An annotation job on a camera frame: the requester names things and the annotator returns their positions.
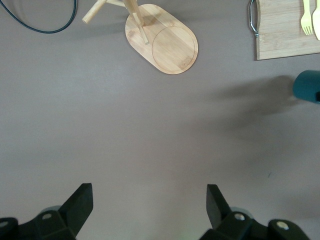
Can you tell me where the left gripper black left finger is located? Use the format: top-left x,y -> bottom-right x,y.
0,183 -> 94,240

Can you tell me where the pale yellow spoon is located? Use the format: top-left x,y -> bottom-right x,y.
311,4 -> 320,41

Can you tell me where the black looped cable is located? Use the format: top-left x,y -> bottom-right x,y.
0,0 -> 78,34

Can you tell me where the dark green cup yellow inside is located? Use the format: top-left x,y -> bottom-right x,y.
292,70 -> 320,104

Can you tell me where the wooden cup rack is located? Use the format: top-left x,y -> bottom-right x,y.
82,0 -> 199,75

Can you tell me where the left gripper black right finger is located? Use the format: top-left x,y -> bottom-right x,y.
199,184 -> 310,240

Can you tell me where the bamboo cutting board metal handle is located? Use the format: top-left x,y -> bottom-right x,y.
248,0 -> 320,61

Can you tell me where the yellow plastic fork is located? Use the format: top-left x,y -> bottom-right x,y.
300,0 -> 314,36

